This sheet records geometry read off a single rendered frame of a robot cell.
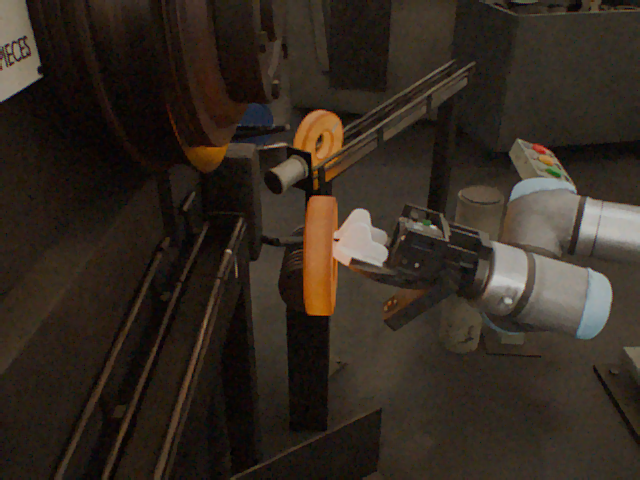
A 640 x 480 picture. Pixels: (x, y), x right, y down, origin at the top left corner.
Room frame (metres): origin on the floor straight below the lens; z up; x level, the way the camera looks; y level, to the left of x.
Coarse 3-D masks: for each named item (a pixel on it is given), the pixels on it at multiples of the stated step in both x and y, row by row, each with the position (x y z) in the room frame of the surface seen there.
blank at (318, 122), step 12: (312, 120) 1.30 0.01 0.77; (324, 120) 1.32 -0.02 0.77; (336, 120) 1.36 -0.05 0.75; (300, 132) 1.29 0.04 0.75; (312, 132) 1.29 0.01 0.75; (324, 132) 1.35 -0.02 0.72; (336, 132) 1.36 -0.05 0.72; (300, 144) 1.27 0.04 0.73; (312, 144) 1.29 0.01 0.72; (324, 144) 1.36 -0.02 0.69; (336, 144) 1.36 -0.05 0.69; (312, 156) 1.29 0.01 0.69; (324, 156) 1.33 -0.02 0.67
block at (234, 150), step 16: (240, 144) 1.09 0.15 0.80; (224, 160) 1.03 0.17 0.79; (240, 160) 1.03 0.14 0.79; (256, 160) 1.07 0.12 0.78; (208, 176) 1.03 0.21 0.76; (224, 176) 1.03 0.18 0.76; (240, 176) 1.03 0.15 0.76; (256, 176) 1.06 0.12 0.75; (208, 192) 1.03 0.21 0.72; (224, 192) 1.03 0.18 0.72; (240, 192) 1.03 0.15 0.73; (256, 192) 1.05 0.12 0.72; (208, 208) 1.04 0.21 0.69; (224, 208) 1.03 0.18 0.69; (240, 208) 1.03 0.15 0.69; (256, 208) 1.04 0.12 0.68; (256, 224) 1.03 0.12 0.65; (256, 240) 1.03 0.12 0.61; (256, 256) 1.03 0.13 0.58
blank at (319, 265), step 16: (320, 208) 0.64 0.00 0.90; (336, 208) 0.70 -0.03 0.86; (320, 224) 0.61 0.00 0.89; (336, 224) 0.70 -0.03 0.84; (304, 240) 0.60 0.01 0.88; (320, 240) 0.59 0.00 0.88; (304, 256) 0.58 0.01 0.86; (320, 256) 0.58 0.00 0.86; (304, 272) 0.58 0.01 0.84; (320, 272) 0.57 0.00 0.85; (336, 272) 0.69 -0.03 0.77; (304, 288) 0.57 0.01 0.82; (320, 288) 0.57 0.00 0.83; (320, 304) 0.58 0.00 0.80
